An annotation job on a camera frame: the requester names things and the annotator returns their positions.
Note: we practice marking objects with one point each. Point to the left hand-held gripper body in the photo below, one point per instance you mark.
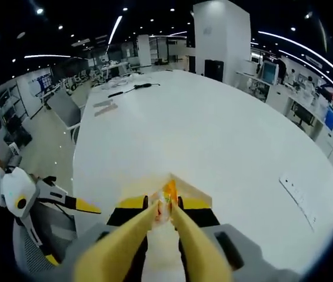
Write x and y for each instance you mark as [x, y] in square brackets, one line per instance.
[13, 188]

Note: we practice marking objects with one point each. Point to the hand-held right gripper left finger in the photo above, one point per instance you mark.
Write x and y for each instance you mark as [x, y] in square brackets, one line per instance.
[125, 214]

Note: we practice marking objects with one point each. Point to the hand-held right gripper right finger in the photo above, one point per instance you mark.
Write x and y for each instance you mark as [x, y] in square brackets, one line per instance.
[204, 217]

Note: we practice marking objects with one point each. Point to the cream hexagonal container tray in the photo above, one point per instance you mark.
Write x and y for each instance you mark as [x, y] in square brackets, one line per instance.
[194, 189]

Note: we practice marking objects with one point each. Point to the cream food tongs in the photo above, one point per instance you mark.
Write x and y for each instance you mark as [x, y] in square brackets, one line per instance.
[119, 249]

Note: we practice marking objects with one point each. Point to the pale yellow food packet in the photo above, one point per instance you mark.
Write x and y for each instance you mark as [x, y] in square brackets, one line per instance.
[166, 202]

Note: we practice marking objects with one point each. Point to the metal shelving rack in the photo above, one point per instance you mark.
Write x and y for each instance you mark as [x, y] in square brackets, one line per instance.
[1, 117]

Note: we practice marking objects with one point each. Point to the grey solid-back chair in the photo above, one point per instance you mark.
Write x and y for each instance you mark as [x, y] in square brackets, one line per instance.
[65, 111]

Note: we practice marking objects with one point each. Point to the grey flat strip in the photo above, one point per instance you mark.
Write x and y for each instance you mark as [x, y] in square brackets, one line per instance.
[106, 110]
[103, 103]

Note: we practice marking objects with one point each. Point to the black cabinet box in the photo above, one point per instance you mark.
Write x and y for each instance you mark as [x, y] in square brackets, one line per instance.
[213, 70]

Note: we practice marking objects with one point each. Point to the white framed display machine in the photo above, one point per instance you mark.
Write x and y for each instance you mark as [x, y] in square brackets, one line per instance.
[270, 73]

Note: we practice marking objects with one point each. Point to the blue box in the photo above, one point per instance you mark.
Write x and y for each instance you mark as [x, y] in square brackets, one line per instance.
[331, 119]

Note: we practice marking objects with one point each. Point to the white square pillar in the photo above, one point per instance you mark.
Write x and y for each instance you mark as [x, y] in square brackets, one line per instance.
[222, 41]

